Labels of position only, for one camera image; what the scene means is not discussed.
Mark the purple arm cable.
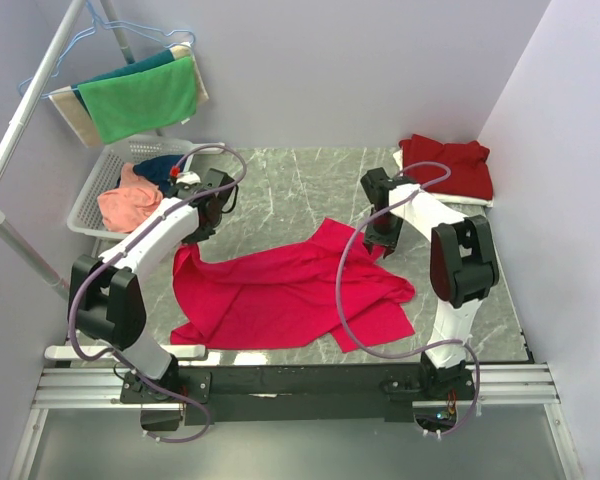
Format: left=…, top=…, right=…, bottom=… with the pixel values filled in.
left=66, top=143, right=248, bottom=444
left=333, top=161, right=481, bottom=437

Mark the pink red t-shirt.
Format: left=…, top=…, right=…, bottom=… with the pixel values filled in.
left=170, top=219, right=416, bottom=353

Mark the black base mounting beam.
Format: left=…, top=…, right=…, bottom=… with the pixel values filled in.
left=120, top=363, right=475, bottom=431

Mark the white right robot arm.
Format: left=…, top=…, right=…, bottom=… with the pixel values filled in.
left=360, top=168, right=499, bottom=399

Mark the aluminium rail frame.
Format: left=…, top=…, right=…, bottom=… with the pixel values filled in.
left=8, top=364, right=584, bottom=479

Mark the salmon t-shirt in basket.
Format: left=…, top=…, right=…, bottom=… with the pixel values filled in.
left=97, top=163, right=163, bottom=233

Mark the green hanging towel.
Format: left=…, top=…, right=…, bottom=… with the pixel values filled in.
left=77, top=56, right=198, bottom=144

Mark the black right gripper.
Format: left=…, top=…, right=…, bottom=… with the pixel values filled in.
left=362, top=210, right=405, bottom=257

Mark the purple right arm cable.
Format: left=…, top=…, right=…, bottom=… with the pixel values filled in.
left=333, top=161, right=481, bottom=437

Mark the navy t-shirt in basket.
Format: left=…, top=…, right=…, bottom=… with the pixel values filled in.
left=132, top=155, right=181, bottom=196

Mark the white clothes rack pole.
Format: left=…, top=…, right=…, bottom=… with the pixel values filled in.
left=0, top=0, right=166, bottom=301

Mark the blue wire hanger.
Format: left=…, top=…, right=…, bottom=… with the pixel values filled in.
left=17, top=10, right=196, bottom=100

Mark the dark red folded t-shirt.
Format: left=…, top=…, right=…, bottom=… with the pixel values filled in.
left=398, top=133, right=495, bottom=199

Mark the teal hanging towel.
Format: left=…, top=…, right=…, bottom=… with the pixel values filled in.
left=70, top=49, right=177, bottom=114

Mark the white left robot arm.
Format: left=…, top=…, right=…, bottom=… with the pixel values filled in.
left=68, top=168, right=238, bottom=402

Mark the white laundry basket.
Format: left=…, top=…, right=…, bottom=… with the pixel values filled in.
left=66, top=133, right=197, bottom=241

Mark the beige hanging towel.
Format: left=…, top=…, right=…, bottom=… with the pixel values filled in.
left=49, top=44, right=209, bottom=147

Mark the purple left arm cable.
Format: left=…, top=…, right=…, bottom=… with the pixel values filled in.
left=66, top=143, right=248, bottom=444

